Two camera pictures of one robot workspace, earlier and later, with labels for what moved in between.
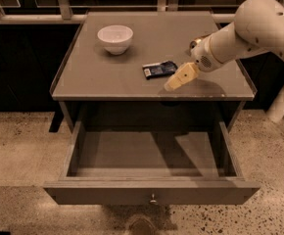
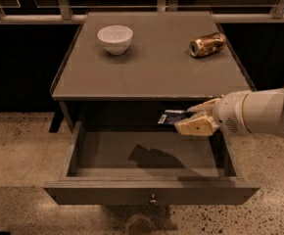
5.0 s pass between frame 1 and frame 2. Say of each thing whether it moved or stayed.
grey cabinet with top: stayed
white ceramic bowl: stayed
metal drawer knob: stayed
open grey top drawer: stayed
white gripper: moved
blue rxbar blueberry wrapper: moved
